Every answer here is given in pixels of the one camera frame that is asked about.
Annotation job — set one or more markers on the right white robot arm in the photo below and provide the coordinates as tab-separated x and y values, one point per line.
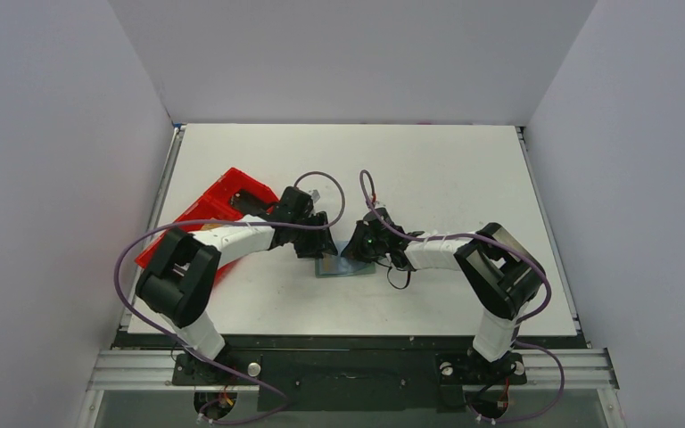
504	276

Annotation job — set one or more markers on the black card in bin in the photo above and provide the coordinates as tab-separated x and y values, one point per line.
249	204

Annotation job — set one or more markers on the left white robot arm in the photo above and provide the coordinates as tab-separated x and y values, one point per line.
177	282

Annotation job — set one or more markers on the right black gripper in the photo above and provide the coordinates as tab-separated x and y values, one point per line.
359	245

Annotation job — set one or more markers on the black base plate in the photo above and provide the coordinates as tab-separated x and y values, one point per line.
352	373

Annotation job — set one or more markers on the red plastic bin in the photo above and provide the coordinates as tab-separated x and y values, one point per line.
215	203

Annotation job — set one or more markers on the aluminium rail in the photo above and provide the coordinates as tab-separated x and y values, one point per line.
154	370

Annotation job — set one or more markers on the gold card in bin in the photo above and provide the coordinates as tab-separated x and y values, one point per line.
214	224

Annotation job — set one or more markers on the green card holder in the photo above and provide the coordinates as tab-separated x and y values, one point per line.
330	266

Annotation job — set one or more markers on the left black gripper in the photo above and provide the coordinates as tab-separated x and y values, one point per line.
319	245

